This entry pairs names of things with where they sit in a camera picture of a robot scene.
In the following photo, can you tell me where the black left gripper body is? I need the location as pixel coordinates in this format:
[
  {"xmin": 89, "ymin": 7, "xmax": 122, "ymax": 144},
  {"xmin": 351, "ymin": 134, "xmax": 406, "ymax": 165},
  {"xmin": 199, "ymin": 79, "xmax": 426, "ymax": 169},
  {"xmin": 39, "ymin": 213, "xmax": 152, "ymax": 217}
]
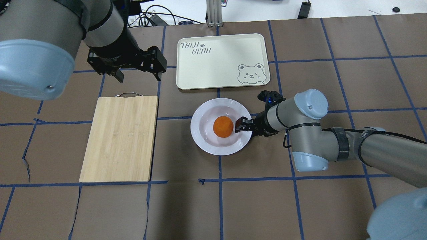
[{"xmin": 87, "ymin": 46, "xmax": 167, "ymax": 75}]

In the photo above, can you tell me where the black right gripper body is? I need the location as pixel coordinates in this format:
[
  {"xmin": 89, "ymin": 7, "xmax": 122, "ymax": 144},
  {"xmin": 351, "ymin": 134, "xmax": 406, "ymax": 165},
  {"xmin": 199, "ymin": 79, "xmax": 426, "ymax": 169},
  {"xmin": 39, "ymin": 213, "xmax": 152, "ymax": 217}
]
[{"xmin": 247, "ymin": 90, "xmax": 286, "ymax": 137}]

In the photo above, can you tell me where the orange fruit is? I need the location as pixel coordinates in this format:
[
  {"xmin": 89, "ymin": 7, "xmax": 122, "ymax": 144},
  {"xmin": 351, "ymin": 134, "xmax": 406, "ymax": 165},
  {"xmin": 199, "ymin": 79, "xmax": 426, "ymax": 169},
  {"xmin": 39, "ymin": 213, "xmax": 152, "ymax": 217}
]
[{"xmin": 212, "ymin": 116, "xmax": 234, "ymax": 138}]

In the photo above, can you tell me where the white round plate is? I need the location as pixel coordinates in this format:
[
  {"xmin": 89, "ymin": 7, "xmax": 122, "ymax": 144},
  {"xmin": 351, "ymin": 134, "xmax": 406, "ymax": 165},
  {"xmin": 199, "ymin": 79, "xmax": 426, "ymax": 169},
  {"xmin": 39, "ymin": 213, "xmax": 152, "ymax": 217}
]
[{"xmin": 190, "ymin": 98, "xmax": 252, "ymax": 156}]

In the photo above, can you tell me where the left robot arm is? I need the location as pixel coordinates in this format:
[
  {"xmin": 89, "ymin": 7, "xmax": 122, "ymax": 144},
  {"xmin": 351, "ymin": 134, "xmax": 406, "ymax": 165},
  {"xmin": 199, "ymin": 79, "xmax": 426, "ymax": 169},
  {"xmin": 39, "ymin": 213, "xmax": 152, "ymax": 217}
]
[{"xmin": 0, "ymin": 0, "xmax": 167, "ymax": 101}]

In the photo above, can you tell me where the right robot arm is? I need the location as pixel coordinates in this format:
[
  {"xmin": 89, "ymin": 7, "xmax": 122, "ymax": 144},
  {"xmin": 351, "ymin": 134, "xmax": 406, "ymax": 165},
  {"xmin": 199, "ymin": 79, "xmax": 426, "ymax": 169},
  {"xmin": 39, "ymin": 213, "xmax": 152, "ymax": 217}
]
[{"xmin": 235, "ymin": 89, "xmax": 427, "ymax": 240}]

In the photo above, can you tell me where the cream bear tray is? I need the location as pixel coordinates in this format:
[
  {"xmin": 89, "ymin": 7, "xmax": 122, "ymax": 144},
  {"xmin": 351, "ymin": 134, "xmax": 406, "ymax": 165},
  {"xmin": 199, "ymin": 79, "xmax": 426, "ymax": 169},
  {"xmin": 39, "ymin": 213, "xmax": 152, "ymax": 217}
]
[{"xmin": 176, "ymin": 33, "xmax": 271, "ymax": 90}]

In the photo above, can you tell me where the bamboo cutting board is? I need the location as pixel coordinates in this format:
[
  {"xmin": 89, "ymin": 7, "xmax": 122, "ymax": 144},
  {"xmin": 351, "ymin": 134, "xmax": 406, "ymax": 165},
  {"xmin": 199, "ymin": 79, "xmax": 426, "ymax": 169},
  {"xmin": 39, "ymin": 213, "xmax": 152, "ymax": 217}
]
[{"xmin": 79, "ymin": 95, "xmax": 159, "ymax": 183}]

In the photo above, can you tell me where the black power adapter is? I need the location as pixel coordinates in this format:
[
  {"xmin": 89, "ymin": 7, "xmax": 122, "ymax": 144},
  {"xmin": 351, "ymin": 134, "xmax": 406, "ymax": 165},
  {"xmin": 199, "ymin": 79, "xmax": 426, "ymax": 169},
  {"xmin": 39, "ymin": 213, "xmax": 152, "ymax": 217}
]
[{"xmin": 297, "ymin": 0, "xmax": 311, "ymax": 19}]

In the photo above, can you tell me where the aluminium frame post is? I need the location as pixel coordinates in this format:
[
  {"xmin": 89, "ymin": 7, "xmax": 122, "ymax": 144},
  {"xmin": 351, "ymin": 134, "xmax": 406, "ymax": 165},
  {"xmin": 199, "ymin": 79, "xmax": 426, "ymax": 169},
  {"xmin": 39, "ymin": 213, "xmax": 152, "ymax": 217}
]
[{"xmin": 206, "ymin": 0, "xmax": 223, "ymax": 27}]

